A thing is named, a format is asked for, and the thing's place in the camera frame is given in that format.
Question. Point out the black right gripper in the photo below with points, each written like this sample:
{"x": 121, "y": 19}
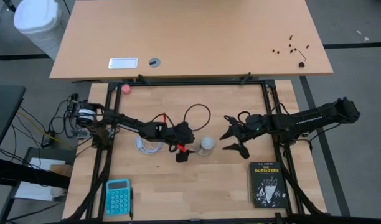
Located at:
{"x": 252, "y": 126}

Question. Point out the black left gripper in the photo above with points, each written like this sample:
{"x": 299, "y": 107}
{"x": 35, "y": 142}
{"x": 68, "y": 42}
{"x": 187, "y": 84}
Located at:
{"x": 178, "y": 135}

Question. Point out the round lamp socket base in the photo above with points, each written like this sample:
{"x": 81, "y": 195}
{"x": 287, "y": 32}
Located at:
{"x": 203, "y": 152}

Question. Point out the white lightbulb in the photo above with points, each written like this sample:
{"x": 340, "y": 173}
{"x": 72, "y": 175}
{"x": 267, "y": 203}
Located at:
{"x": 207, "y": 142}

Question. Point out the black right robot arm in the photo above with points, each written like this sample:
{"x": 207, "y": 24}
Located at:
{"x": 312, "y": 118}

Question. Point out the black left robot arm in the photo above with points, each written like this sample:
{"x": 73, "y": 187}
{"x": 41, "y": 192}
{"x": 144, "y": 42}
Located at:
{"x": 122, "y": 121}

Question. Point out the black paperback book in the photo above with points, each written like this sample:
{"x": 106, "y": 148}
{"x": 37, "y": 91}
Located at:
{"x": 268, "y": 186}

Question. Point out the black clamp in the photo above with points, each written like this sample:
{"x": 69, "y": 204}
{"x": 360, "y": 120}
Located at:
{"x": 143, "y": 79}
{"x": 246, "y": 78}

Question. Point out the black pen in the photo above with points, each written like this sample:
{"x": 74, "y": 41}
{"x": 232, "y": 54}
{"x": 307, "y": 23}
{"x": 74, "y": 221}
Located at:
{"x": 131, "y": 202}

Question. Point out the round grey desk grommet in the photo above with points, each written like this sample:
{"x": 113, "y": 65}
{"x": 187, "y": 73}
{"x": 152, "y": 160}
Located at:
{"x": 154, "y": 62}

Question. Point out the teal calculator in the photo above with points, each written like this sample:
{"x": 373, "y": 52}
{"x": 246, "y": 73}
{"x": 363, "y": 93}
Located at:
{"x": 117, "y": 199}

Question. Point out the small black knob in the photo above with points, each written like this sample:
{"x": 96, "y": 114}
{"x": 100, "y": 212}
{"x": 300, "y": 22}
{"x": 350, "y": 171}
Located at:
{"x": 301, "y": 64}

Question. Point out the black hex key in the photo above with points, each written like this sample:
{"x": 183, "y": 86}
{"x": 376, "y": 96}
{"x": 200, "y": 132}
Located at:
{"x": 302, "y": 55}

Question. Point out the beige wooden desk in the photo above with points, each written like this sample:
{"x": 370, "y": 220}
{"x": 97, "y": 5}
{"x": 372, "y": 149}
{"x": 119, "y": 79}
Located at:
{"x": 193, "y": 31}

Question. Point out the small wooden board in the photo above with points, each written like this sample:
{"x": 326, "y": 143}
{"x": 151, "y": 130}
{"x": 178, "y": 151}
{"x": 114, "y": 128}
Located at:
{"x": 61, "y": 170}

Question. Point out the grey floor stand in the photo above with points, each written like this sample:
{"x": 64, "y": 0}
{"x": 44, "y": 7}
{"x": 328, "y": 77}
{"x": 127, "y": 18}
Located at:
{"x": 53, "y": 153}

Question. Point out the black power adapter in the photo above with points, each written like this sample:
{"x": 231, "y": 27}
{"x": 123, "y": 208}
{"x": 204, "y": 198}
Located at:
{"x": 47, "y": 140}

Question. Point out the white sheet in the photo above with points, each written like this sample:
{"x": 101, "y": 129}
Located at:
{"x": 35, "y": 191}

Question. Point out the black metal beam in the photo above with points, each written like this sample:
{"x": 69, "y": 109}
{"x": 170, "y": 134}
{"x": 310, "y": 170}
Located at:
{"x": 22, "y": 172}

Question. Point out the black side table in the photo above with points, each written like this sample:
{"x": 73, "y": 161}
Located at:
{"x": 5, "y": 105}

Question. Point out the white trash bin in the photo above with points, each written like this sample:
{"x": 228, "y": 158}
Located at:
{"x": 38, "y": 18}

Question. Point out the black rod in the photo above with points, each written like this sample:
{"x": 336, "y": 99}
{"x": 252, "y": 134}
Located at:
{"x": 8, "y": 5}

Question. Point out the black aluminium frame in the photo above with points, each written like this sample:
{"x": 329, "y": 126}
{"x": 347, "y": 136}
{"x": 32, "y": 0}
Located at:
{"x": 193, "y": 83}

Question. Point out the grey metal bracket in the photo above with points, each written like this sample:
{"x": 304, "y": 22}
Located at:
{"x": 304, "y": 135}
{"x": 80, "y": 133}

